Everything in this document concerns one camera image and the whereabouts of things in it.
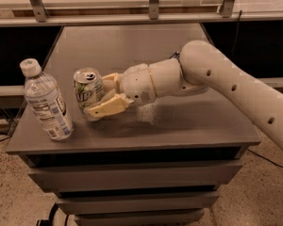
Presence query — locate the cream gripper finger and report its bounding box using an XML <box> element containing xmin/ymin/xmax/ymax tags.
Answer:
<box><xmin>84</xmin><ymin>93</ymin><xmax>134</xmax><ymax>119</ymax></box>
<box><xmin>102</xmin><ymin>73</ymin><xmax>120</xmax><ymax>91</ymax></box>

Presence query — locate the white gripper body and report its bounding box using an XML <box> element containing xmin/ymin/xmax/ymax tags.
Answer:
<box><xmin>119</xmin><ymin>64</ymin><xmax>157</xmax><ymax>105</ymax></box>

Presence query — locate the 7up soda can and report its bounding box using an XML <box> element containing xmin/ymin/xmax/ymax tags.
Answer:
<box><xmin>73</xmin><ymin>68</ymin><xmax>104</xmax><ymax>121</ymax></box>

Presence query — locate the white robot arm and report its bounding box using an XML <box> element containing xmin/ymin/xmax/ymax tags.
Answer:
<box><xmin>84</xmin><ymin>40</ymin><xmax>283</xmax><ymax>151</ymax></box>

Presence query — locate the clear plastic water bottle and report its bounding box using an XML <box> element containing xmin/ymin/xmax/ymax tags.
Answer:
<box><xmin>20</xmin><ymin>58</ymin><xmax>74</xmax><ymax>140</ymax></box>

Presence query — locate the blue snack packet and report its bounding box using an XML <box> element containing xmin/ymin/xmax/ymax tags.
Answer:
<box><xmin>169</xmin><ymin>52</ymin><xmax>180</xmax><ymax>60</ymax></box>

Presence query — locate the grey drawer cabinet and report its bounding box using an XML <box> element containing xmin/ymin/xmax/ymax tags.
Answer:
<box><xmin>7</xmin><ymin>24</ymin><xmax>260</xmax><ymax>226</ymax></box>

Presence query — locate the metal railing frame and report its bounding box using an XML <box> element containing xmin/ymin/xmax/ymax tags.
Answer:
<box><xmin>0</xmin><ymin>0</ymin><xmax>283</xmax><ymax>27</ymax></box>

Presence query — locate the black cable under cabinet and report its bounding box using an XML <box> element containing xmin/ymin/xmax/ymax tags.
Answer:
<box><xmin>36</xmin><ymin>202</ymin><xmax>70</xmax><ymax>226</ymax></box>

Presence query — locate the black cable on floor right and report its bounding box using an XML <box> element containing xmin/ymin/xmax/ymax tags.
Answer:
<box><xmin>246</xmin><ymin>148</ymin><xmax>283</xmax><ymax>171</ymax></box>

